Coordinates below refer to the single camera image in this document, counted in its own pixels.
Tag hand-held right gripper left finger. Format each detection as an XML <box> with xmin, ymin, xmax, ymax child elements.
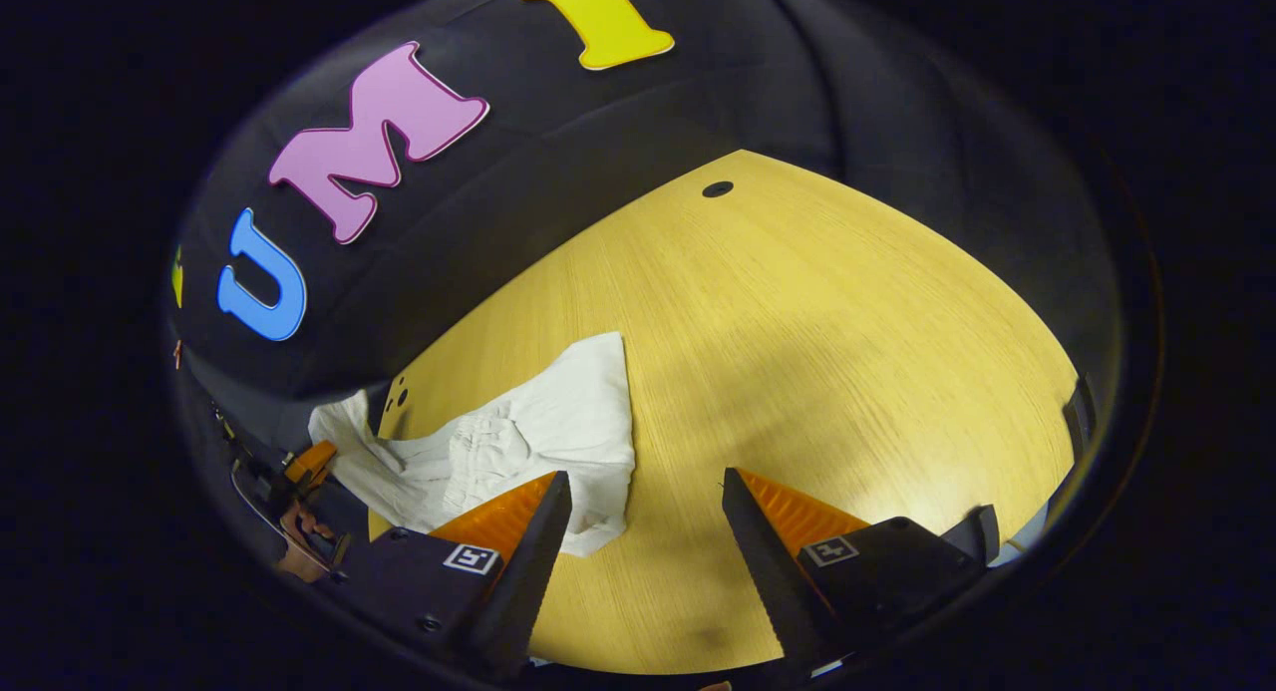
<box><xmin>324</xmin><ymin>471</ymin><xmax>575</xmax><ymax>680</ymax></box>

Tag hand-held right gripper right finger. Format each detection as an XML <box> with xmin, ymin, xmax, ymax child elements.
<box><xmin>722</xmin><ymin>467</ymin><xmax>1001</xmax><ymax>674</ymax></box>

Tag white jeans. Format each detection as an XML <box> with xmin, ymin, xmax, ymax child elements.
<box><xmin>307</xmin><ymin>332</ymin><xmax>638</xmax><ymax>558</ymax></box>

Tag black backdrop cloth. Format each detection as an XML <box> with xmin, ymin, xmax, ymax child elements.
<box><xmin>167</xmin><ymin>0</ymin><xmax>1123</xmax><ymax>453</ymax></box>

